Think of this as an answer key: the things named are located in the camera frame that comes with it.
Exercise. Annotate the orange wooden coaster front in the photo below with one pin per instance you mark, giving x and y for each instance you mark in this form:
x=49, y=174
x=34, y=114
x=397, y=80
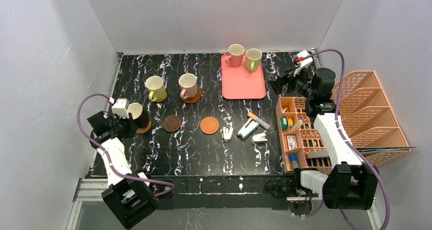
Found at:
x=144, y=129

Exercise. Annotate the pink mug rear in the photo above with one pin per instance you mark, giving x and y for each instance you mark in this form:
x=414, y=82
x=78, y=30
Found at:
x=236, y=53

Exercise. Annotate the white red card box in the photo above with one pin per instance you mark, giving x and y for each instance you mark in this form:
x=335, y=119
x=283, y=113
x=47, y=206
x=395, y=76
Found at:
x=292, y=142

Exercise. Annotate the blue stamp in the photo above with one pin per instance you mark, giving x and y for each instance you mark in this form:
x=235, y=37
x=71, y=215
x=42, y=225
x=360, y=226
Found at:
x=294, y=161

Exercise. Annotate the green mug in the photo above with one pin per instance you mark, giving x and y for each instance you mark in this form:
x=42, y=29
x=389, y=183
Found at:
x=156, y=88
x=253, y=59

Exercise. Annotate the dark brown mug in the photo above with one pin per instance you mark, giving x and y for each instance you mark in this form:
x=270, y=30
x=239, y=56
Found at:
x=139, y=115

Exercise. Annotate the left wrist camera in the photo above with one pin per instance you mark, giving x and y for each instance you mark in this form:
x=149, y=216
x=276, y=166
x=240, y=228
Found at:
x=119, y=107

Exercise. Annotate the white stapler right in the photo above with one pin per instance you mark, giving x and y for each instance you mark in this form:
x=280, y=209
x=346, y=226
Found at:
x=259, y=138

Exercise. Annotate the blue white stapler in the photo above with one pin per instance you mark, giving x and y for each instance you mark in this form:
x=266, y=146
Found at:
x=249, y=127

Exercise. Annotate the orange file organizer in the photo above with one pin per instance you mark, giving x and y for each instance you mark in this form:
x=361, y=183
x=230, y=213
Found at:
x=366, y=116

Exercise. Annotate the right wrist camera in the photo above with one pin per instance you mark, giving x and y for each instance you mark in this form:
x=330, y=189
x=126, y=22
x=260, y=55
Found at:
x=302, y=60

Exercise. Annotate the small orange coaster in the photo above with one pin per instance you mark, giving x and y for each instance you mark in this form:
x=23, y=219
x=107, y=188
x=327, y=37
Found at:
x=161, y=99

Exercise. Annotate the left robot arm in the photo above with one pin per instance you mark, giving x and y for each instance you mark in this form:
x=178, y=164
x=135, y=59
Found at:
x=128, y=194

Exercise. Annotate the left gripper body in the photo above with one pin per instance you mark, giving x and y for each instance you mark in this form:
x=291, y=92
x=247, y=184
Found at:
x=126, y=125

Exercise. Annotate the brown saucer coaster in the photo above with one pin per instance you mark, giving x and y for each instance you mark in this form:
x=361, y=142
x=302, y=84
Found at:
x=194, y=99

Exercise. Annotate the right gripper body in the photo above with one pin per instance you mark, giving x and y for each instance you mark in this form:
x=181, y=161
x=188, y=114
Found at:
x=288, y=80

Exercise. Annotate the small white stapler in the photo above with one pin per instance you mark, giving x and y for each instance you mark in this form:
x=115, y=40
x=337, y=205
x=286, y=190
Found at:
x=227, y=133

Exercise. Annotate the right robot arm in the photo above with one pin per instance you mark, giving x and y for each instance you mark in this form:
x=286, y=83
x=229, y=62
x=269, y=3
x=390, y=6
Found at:
x=352, y=182

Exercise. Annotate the pink tray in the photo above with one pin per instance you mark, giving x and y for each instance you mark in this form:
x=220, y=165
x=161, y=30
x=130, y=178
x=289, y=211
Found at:
x=239, y=83

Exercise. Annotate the cream item in organizer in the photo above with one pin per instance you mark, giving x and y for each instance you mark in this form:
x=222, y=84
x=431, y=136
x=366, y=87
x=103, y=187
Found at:
x=297, y=125

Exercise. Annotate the pink mug front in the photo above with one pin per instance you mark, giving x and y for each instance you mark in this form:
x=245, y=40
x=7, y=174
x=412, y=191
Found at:
x=188, y=86

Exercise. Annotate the green eraser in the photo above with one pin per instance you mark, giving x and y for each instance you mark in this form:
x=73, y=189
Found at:
x=284, y=122

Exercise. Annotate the green mug rear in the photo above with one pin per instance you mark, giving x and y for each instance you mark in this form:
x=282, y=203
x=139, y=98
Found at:
x=253, y=59

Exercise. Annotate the pink mug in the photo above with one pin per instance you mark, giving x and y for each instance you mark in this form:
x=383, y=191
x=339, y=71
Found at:
x=188, y=86
x=236, y=53

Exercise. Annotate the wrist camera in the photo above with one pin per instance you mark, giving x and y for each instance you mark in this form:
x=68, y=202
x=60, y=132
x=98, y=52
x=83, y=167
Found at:
x=302, y=60
x=119, y=107

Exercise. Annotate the green mug front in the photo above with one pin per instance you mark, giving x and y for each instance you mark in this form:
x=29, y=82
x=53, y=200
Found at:
x=156, y=88

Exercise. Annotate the light orange coaster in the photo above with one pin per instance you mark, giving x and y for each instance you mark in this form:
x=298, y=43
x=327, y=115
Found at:
x=209, y=125

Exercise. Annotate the orange grey marker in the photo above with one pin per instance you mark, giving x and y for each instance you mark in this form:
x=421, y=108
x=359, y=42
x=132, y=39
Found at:
x=258, y=120

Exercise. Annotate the dark brown coaster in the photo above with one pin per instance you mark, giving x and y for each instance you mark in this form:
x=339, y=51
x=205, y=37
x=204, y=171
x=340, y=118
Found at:
x=172, y=123

